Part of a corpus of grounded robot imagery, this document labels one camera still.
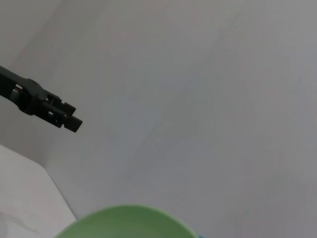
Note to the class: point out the green round plate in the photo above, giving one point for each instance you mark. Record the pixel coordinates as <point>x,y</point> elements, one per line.
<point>128,223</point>

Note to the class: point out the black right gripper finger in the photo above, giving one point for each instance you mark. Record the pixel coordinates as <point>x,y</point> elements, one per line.
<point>37,99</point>

